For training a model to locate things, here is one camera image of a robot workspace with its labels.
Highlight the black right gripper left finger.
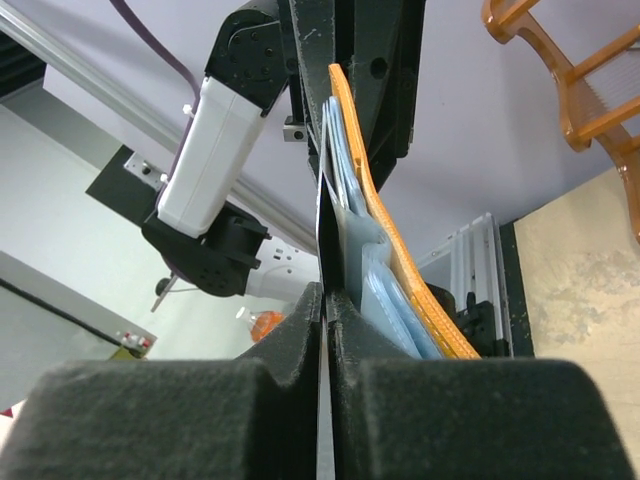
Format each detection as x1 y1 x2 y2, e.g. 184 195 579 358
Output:
1 282 323 479

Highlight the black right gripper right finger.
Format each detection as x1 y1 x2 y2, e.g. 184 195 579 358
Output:
326 292 634 479

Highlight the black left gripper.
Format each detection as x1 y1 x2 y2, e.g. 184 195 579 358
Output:
204 0 425 190

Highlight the yellow leather card holder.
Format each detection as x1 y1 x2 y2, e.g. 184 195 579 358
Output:
320 64 479 359

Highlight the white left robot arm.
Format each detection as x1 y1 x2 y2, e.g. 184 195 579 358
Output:
142 1 425 301

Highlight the orange capped plastic bottle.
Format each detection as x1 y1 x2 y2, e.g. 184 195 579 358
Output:
236 307 285 343

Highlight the orange wooden tiered rack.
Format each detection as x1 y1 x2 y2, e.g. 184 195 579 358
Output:
481 1 639 232

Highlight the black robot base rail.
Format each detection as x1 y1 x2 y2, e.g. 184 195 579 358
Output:
418 213 535 357

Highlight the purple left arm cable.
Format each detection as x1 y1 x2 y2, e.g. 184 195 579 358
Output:
109 0 199 101

